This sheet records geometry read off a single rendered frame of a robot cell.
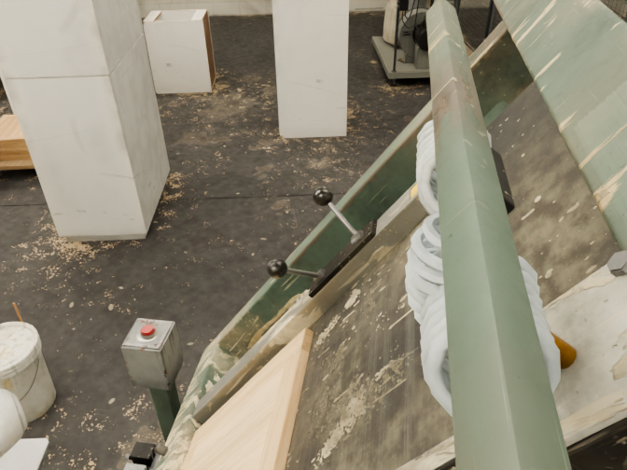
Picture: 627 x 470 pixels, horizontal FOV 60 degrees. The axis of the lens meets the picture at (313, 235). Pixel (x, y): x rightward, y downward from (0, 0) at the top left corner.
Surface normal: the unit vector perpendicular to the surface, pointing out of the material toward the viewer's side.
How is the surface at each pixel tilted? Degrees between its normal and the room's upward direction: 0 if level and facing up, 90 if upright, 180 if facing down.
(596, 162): 54
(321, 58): 90
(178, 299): 0
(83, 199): 90
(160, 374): 90
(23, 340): 0
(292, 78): 90
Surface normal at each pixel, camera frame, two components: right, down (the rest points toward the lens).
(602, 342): -0.81, -0.54
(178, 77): 0.04, 0.57
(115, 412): -0.02, -0.82
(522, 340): 0.56, -0.62
